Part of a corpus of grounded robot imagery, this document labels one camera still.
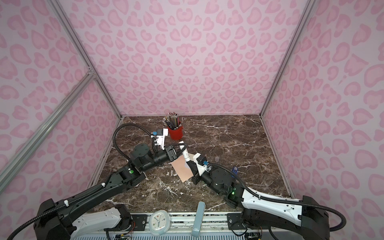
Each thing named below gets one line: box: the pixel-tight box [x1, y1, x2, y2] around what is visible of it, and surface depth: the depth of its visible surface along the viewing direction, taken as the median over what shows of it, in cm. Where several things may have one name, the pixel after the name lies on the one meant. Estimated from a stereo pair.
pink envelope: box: [170, 155, 194, 183], surface depth 91 cm
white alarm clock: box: [148, 209, 171, 236], surface depth 72 cm
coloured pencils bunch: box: [162, 112, 182, 130], surface depth 99 cm
